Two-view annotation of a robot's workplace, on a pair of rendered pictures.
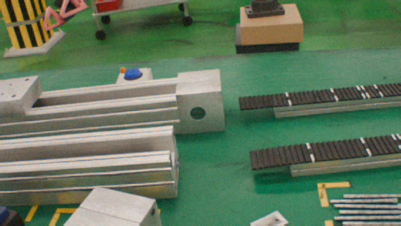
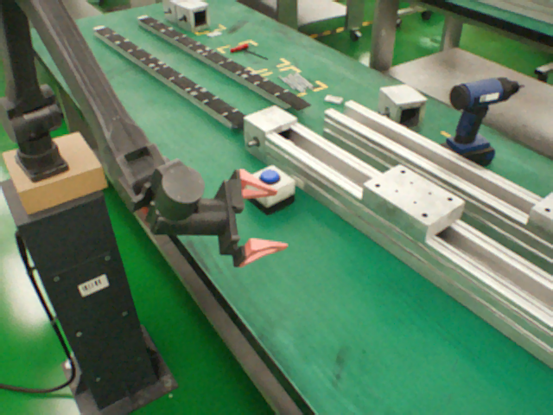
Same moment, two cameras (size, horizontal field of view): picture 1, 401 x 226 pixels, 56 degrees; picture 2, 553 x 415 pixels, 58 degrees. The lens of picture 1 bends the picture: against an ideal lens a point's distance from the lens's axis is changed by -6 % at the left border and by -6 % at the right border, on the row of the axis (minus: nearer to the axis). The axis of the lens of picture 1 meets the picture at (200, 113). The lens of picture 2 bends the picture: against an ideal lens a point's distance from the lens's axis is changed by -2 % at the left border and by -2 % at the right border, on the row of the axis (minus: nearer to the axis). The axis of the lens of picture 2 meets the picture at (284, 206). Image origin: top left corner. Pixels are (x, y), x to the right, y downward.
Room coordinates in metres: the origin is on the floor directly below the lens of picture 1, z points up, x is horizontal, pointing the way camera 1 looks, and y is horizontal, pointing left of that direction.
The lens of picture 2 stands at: (1.47, 0.83, 1.48)
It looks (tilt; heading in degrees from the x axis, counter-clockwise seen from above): 39 degrees down; 227
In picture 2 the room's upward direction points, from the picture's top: straight up
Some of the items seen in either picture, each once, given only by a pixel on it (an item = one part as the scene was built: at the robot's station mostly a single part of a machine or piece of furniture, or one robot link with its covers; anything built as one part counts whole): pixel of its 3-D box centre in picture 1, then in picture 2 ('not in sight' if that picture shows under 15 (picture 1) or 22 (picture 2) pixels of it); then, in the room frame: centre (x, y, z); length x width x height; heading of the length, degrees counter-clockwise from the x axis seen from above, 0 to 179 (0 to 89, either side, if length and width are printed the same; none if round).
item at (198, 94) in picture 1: (200, 98); (266, 136); (0.74, -0.01, 0.83); 0.12 x 0.09 x 0.10; 175
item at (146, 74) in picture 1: (134, 88); (273, 188); (0.86, 0.15, 0.81); 0.10 x 0.08 x 0.06; 175
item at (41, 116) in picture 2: not in sight; (34, 122); (1.21, -0.22, 0.96); 0.09 x 0.05 x 0.10; 92
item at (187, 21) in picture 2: not in sight; (190, 16); (0.34, -0.91, 0.83); 0.11 x 0.10 x 0.10; 179
